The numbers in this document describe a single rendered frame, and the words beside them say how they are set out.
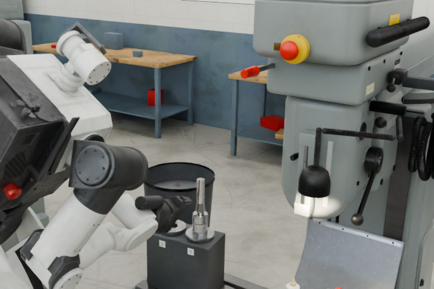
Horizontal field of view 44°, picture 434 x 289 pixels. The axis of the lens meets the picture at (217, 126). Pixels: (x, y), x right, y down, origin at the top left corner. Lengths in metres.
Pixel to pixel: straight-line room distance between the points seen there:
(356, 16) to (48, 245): 0.78
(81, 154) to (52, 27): 7.29
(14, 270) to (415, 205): 1.19
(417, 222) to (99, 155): 1.12
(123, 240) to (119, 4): 6.18
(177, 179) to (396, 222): 2.17
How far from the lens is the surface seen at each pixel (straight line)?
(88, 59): 1.15
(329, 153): 1.30
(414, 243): 1.87
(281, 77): 1.27
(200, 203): 1.62
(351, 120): 1.28
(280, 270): 3.69
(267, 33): 1.16
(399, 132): 1.21
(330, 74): 1.22
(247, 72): 1.15
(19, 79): 1.17
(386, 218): 1.82
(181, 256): 1.68
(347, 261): 1.88
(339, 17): 1.10
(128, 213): 1.39
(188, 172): 3.70
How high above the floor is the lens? 1.92
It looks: 17 degrees down
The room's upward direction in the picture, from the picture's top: 1 degrees clockwise
